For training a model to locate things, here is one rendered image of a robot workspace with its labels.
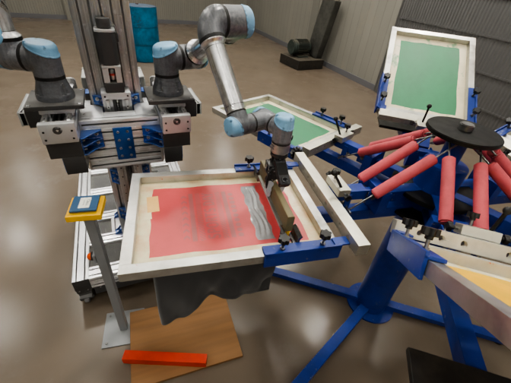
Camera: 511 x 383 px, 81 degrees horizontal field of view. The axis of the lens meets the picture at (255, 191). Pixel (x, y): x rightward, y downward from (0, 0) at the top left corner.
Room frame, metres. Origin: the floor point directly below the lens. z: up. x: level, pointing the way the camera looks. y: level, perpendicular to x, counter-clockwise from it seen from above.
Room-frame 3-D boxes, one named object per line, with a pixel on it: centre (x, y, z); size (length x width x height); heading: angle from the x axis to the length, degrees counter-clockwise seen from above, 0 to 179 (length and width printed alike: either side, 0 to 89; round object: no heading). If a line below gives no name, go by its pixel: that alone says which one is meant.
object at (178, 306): (0.76, 0.11, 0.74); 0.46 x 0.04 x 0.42; 108
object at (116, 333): (0.91, 0.69, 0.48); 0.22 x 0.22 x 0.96; 18
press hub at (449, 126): (1.29, -0.89, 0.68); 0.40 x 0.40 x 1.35
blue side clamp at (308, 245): (0.78, -0.20, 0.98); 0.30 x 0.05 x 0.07; 108
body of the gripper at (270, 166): (1.06, -0.07, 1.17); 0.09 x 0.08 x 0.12; 18
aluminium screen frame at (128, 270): (0.97, 0.12, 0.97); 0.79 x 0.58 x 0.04; 108
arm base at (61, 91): (1.28, 0.94, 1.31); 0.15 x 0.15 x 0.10
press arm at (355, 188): (1.14, -0.42, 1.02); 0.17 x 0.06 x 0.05; 108
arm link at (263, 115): (1.12, 0.00, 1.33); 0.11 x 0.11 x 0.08; 42
